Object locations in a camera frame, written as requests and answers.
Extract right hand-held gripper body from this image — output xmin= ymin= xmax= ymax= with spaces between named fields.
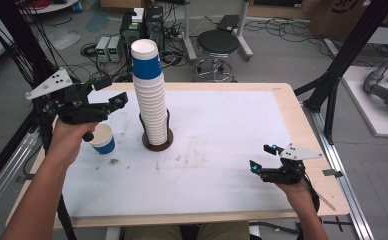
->
xmin=257 ymin=142 xmax=325 ymax=185

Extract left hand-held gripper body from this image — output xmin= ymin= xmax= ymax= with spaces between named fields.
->
xmin=25 ymin=67 xmax=112 ymax=143

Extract stack of paper cups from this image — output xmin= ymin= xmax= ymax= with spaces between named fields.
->
xmin=130 ymin=38 xmax=170 ymax=146

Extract blue and white single cup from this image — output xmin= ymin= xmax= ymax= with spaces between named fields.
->
xmin=87 ymin=123 xmax=117 ymax=156

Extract dark brown cup holder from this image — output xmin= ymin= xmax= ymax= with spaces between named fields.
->
xmin=138 ymin=109 xmax=175 ymax=153

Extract person's right hand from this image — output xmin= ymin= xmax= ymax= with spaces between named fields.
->
xmin=274 ymin=179 xmax=314 ymax=205

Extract person's left hand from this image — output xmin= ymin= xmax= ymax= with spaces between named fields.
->
xmin=45 ymin=118 xmax=100 ymax=168

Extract grey power supply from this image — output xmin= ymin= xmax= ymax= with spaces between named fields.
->
xmin=95 ymin=35 xmax=111 ymax=63
xmin=107 ymin=35 xmax=123 ymax=64

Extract white table mat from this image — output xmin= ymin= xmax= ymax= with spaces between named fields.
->
xmin=61 ymin=89 xmax=302 ymax=218

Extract black tape piece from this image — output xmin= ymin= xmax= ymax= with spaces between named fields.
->
xmin=15 ymin=173 xmax=36 ymax=184
xmin=322 ymin=168 xmax=344 ymax=179

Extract person's khaki pants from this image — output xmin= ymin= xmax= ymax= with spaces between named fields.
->
xmin=123 ymin=222 xmax=250 ymax=240

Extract small white box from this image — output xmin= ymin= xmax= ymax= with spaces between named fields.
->
xmin=131 ymin=7 xmax=146 ymax=24

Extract black computer tower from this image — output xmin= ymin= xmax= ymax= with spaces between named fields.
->
xmin=144 ymin=5 xmax=165 ymax=51

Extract white stand leg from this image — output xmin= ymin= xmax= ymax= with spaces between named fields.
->
xmin=236 ymin=0 xmax=254 ymax=62
xmin=181 ymin=0 xmax=198 ymax=63

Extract white platform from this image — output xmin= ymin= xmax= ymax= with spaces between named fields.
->
xmin=341 ymin=65 xmax=388 ymax=139

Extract black round stool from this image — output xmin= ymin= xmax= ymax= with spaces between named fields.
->
xmin=192 ymin=29 xmax=241 ymax=84

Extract cardboard box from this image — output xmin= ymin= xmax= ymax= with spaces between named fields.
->
xmin=309 ymin=0 xmax=372 ymax=42

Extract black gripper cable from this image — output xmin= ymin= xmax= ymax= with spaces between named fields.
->
xmin=302 ymin=175 xmax=321 ymax=215

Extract aluminium rail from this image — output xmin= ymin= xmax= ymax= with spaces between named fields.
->
xmin=301 ymin=102 xmax=376 ymax=240
xmin=0 ymin=131 xmax=40 ymax=224

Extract black frame post with cables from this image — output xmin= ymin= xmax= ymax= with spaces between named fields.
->
xmin=0 ymin=0 xmax=81 ymax=198

